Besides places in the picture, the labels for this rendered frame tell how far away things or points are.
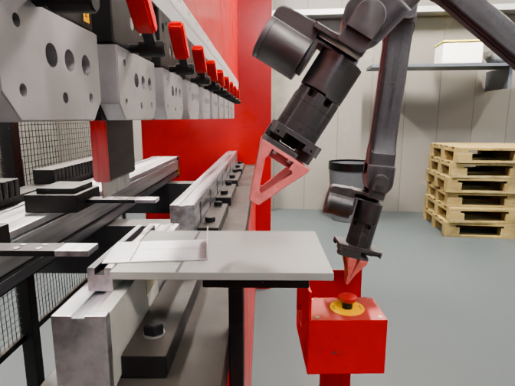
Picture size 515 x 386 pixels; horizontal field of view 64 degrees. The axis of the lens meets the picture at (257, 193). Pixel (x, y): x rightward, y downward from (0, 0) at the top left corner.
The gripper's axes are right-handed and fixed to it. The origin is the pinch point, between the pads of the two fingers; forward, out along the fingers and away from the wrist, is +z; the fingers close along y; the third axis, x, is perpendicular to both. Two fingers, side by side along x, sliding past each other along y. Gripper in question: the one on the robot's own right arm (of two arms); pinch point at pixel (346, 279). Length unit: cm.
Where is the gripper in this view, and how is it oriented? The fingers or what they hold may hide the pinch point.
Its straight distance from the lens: 100.6
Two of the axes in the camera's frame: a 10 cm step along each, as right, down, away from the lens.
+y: -9.7, -2.3, -0.7
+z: -2.4, 9.5, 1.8
